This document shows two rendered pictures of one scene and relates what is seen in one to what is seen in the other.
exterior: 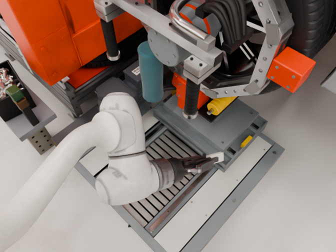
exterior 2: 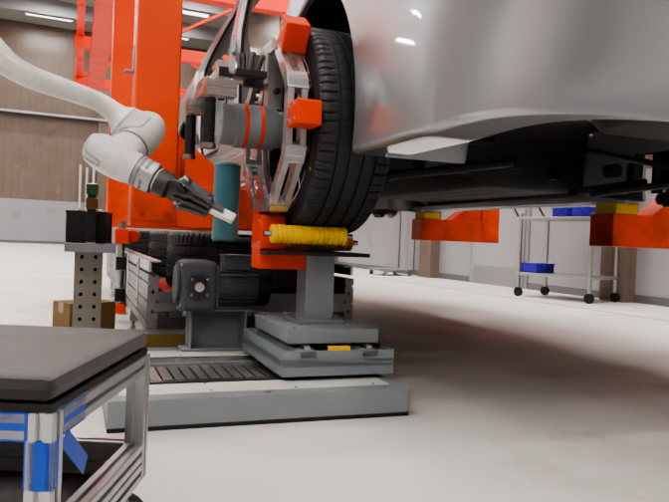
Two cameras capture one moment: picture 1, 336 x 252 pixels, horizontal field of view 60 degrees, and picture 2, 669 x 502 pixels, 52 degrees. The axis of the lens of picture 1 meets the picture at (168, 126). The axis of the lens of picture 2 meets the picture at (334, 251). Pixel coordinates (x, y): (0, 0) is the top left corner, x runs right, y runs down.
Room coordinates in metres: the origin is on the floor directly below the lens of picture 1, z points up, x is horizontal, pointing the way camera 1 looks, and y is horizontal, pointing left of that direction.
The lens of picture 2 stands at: (-1.14, -1.25, 0.50)
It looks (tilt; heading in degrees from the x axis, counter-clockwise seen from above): 1 degrees down; 25
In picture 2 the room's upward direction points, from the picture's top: 2 degrees clockwise
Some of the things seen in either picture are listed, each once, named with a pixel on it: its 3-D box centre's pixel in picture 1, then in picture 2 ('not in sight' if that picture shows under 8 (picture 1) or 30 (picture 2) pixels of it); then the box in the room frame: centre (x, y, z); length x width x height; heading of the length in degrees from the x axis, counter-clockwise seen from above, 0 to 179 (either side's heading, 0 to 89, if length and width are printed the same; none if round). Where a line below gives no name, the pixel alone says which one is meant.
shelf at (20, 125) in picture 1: (11, 99); (89, 246); (0.80, 0.68, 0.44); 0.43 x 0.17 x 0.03; 46
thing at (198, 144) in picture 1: (208, 118); (312, 349); (0.90, -0.22, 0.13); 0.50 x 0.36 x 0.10; 46
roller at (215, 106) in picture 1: (231, 92); (309, 234); (0.77, -0.26, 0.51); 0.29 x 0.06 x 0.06; 136
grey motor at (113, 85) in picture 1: (140, 95); (232, 302); (0.97, 0.15, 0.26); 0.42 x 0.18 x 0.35; 136
